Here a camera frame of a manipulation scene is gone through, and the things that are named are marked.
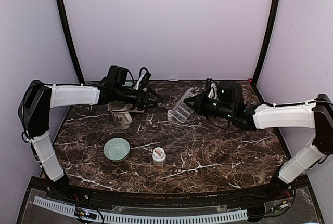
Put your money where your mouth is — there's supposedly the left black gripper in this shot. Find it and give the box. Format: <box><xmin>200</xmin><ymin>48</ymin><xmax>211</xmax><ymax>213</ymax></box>
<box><xmin>115</xmin><ymin>85</ymin><xmax>164</xmax><ymax>110</ymax></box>

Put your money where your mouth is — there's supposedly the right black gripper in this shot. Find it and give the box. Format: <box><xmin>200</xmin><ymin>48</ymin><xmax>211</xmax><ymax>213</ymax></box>
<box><xmin>184</xmin><ymin>90</ymin><xmax>234</xmax><ymax>120</ymax></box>

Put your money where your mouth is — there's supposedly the clear plastic pill organizer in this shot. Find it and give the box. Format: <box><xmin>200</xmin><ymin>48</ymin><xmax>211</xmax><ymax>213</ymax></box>
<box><xmin>171</xmin><ymin>87</ymin><xmax>194</xmax><ymax>123</ymax></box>

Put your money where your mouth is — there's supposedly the white pill bottle orange label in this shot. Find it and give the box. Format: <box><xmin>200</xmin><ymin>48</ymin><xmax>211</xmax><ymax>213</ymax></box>
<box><xmin>152</xmin><ymin>147</ymin><xmax>166</xmax><ymax>169</ymax></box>

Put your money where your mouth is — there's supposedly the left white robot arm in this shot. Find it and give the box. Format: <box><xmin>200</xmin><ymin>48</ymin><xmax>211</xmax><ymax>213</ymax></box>
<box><xmin>18</xmin><ymin>78</ymin><xmax>163</xmax><ymax>201</ymax></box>

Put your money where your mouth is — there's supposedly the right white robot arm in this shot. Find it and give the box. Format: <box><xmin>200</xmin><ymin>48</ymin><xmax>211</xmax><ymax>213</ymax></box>
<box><xmin>184</xmin><ymin>93</ymin><xmax>332</xmax><ymax>200</ymax></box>

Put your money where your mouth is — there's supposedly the small white vial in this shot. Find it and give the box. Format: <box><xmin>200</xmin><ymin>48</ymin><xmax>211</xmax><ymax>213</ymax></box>
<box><xmin>167</xmin><ymin>110</ymin><xmax>173</xmax><ymax>121</ymax></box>

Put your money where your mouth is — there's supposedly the celadon bowl on plate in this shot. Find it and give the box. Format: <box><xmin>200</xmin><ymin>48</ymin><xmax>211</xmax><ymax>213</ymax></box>
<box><xmin>124</xmin><ymin>81</ymin><xmax>136</xmax><ymax>88</ymax></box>

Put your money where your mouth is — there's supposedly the white ceramic mug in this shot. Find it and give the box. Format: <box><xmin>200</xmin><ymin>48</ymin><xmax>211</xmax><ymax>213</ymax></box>
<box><xmin>107</xmin><ymin>101</ymin><xmax>133</xmax><ymax>130</ymax></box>

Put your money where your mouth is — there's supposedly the celadon bowl front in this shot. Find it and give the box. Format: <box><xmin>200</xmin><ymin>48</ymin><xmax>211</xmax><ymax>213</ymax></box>
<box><xmin>103</xmin><ymin>138</ymin><xmax>131</xmax><ymax>163</ymax></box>

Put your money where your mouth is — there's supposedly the black front rail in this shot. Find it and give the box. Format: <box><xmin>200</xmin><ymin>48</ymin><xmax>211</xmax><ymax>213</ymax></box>
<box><xmin>31</xmin><ymin>176</ymin><xmax>310</xmax><ymax>210</ymax></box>

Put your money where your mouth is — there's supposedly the white slotted cable duct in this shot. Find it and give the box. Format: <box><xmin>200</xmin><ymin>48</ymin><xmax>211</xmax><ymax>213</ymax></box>
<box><xmin>33</xmin><ymin>196</ymin><xmax>248</xmax><ymax>223</ymax></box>

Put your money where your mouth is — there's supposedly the left black frame post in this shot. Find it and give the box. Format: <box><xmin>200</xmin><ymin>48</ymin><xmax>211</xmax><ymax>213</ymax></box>
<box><xmin>56</xmin><ymin>0</ymin><xmax>85</xmax><ymax>84</ymax></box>

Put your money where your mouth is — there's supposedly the black frame post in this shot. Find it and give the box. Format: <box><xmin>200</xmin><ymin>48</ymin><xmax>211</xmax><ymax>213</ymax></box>
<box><xmin>56</xmin><ymin>0</ymin><xmax>85</xmax><ymax>84</ymax></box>
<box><xmin>252</xmin><ymin>0</ymin><xmax>279</xmax><ymax>86</ymax></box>

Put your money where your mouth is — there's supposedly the right black frame post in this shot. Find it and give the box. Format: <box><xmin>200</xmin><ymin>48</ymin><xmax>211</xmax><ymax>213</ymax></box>
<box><xmin>252</xmin><ymin>0</ymin><xmax>279</xmax><ymax>86</ymax></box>

